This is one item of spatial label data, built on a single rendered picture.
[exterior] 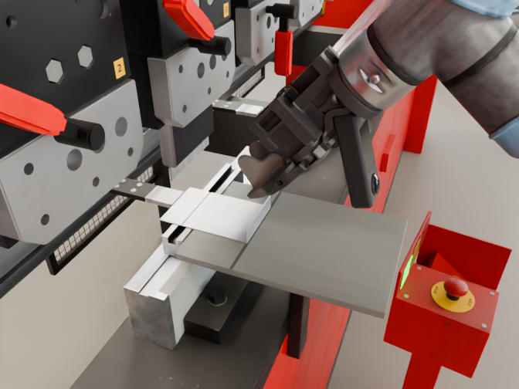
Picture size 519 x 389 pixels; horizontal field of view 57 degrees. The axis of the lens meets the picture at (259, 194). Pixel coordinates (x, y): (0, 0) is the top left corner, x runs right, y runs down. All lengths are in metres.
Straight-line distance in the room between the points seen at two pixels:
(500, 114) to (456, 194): 2.20
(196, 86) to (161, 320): 0.29
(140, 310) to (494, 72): 0.47
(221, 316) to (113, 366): 0.15
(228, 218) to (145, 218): 1.72
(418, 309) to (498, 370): 1.03
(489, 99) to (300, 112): 0.18
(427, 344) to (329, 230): 0.37
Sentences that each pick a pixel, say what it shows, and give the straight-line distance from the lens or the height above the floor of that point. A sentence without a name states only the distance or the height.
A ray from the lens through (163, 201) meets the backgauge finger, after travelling 0.70.
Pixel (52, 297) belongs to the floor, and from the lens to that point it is 2.09.
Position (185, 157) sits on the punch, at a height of 1.09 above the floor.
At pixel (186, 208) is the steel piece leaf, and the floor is 1.00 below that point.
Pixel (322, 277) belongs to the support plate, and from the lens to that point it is 0.58.
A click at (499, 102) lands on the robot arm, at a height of 1.23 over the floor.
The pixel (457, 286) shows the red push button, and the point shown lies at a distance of 0.90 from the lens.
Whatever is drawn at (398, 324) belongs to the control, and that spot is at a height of 0.72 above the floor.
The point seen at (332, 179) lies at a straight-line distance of 0.98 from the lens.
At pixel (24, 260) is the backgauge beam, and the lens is 0.81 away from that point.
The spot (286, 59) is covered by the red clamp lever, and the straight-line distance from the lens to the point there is 0.69.
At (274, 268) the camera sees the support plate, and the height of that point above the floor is 1.00.
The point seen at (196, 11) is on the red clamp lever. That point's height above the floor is 1.30.
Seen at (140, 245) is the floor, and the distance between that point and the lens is 2.22.
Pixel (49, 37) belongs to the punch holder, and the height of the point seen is 1.31.
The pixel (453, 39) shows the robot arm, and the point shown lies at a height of 1.28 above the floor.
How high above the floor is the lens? 1.40
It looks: 35 degrees down
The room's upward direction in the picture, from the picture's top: straight up
